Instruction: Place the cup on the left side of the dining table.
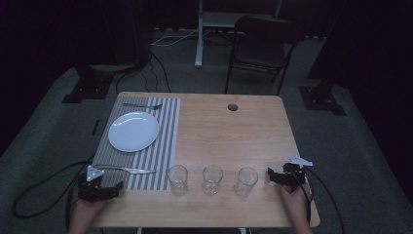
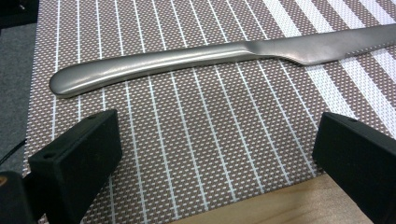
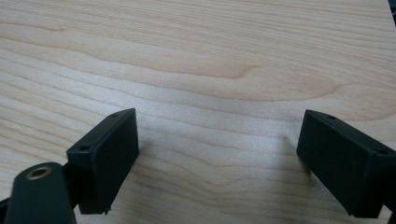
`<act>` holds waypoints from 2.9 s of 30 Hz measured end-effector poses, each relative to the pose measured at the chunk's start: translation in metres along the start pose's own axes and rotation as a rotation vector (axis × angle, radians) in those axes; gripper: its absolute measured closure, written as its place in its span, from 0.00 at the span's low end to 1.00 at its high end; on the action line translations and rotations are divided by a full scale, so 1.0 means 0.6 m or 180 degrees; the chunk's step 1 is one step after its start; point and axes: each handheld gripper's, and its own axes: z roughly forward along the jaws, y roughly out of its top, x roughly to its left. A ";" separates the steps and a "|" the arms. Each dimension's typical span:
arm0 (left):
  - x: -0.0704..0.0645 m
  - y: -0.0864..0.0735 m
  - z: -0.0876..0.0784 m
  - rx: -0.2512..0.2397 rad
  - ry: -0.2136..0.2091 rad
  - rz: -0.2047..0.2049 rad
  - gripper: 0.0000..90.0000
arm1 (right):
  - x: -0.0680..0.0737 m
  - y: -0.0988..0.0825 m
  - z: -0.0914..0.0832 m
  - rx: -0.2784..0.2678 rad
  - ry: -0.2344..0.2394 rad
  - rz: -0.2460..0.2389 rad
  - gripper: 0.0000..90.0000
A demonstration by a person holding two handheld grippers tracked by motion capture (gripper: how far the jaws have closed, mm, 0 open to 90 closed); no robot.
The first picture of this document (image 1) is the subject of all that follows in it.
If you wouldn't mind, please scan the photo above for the silver fork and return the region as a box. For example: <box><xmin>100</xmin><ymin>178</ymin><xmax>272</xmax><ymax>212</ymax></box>
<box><xmin>122</xmin><ymin>102</ymin><xmax>163</xmax><ymax>111</ymax></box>

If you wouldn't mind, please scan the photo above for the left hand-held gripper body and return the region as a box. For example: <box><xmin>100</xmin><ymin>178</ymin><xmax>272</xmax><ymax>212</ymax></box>
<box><xmin>77</xmin><ymin>164</ymin><xmax>113</xmax><ymax>204</ymax></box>

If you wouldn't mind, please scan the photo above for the person's right hand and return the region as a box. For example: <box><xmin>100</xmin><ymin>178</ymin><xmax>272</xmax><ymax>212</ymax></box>
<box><xmin>280</xmin><ymin>182</ymin><xmax>314</xmax><ymax>228</ymax></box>

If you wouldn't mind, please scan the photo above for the black floor cable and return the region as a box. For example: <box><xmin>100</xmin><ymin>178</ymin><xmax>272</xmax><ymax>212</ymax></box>
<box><xmin>114</xmin><ymin>51</ymin><xmax>172</xmax><ymax>96</ymax></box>

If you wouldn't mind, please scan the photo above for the person's left hand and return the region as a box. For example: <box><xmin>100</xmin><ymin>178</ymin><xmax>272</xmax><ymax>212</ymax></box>
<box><xmin>68</xmin><ymin>197</ymin><xmax>110</xmax><ymax>234</ymax></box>

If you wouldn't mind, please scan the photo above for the white round plate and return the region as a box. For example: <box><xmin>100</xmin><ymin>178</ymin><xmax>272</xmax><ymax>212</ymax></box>
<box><xmin>107</xmin><ymin>111</ymin><xmax>161</xmax><ymax>153</ymax></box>

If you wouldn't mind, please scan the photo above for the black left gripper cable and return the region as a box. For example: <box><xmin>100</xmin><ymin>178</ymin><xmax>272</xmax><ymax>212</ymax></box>
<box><xmin>12</xmin><ymin>155</ymin><xmax>95</xmax><ymax>232</ymax></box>

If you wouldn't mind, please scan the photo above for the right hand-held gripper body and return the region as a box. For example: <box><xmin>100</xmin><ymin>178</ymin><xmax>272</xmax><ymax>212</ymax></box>
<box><xmin>281</xmin><ymin>155</ymin><xmax>315</xmax><ymax>188</ymax></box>

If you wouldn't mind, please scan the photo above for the black stand base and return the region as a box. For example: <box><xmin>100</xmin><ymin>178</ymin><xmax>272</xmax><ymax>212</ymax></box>
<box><xmin>61</xmin><ymin>63</ymin><xmax>115</xmax><ymax>104</ymax></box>
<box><xmin>298</xmin><ymin>85</ymin><xmax>347</xmax><ymax>117</ymax></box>

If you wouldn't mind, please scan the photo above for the white floor cable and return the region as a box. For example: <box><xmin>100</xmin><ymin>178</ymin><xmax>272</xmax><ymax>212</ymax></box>
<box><xmin>150</xmin><ymin>28</ymin><xmax>200</xmax><ymax>47</ymax></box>

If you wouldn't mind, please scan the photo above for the black folding chair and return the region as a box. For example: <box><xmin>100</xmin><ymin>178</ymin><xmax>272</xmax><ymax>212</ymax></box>
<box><xmin>224</xmin><ymin>15</ymin><xmax>300</xmax><ymax>97</ymax></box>

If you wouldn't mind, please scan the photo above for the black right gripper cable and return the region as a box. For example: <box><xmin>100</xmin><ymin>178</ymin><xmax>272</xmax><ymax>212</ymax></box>
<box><xmin>303</xmin><ymin>167</ymin><xmax>346</xmax><ymax>234</ymax></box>

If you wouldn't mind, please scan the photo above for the grey white striped placemat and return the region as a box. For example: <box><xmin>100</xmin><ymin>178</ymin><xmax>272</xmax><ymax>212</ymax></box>
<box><xmin>92</xmin><ymin>97</ymin><xmax>182</xmax><ymax>191</ymax></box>

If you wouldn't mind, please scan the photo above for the white metal desk frame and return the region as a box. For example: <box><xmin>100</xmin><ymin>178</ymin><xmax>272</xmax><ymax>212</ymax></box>
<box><xmin>194</xmin><ymin>0</ymin><xmax>284</xmax><ymax>69</ymax></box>

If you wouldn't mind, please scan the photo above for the silver table knife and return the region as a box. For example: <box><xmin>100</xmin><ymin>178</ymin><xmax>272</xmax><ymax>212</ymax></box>
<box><xmin>94</xmin><ymin>164</ymin><xmax>158</xmax><ymax>176</ymax></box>

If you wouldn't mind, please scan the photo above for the clear drinking glass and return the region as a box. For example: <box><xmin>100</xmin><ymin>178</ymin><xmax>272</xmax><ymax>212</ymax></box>
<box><xmin>167</xmin><ymin>164</ymin><xmax>189</xmax><ymax>197</ymax></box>
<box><xmin>202</xmin><ymin>165</ymin><xmax>224</xmax><ymax>196</ymax></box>
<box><xmin>234</xmin><ymin>166</ymin><xmax>259</xmax><ymax>198</ymax></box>

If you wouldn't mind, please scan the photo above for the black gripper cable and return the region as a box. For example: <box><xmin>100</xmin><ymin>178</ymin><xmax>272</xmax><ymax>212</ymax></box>
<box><xmin>12</xmin><ymin>155</ymin><xmax>95</xmax><ymax>232</ymax></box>
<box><xmin>303</xmin><ymin>167</ymin><xmax>346</xmax><ymax>234</ymax></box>

